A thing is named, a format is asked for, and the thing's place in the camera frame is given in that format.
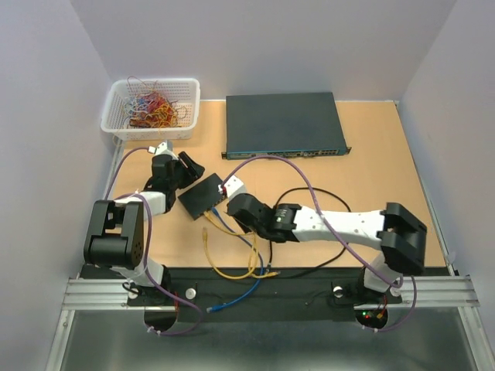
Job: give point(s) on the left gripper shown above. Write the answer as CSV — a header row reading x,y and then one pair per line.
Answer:
x,y
192,172

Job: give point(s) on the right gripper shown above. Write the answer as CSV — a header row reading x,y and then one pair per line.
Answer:
x,y
245,194

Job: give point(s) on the small black network switch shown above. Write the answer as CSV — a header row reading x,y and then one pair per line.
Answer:
x,y
202,197

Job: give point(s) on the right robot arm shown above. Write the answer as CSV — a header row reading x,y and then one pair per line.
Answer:
x,y
390,243

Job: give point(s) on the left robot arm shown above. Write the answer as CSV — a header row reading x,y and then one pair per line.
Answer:
x,y
115,235

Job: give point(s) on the white plastic basket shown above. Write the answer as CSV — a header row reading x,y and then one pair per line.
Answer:
x,y
152,109

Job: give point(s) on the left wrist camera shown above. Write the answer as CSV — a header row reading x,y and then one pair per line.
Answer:
x,y
163,148

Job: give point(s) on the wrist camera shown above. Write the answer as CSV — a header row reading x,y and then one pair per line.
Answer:
x,y
232,188
163,148

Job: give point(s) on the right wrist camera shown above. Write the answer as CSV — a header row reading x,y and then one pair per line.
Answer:
x,y
232,188

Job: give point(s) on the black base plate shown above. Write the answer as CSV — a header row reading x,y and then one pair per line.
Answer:
x,y
326,293

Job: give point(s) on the large rack network switch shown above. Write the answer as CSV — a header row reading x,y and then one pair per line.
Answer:
x,y
296,125

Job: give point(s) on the aluminium rail frame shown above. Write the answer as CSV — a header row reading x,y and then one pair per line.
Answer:
x,y
440,330

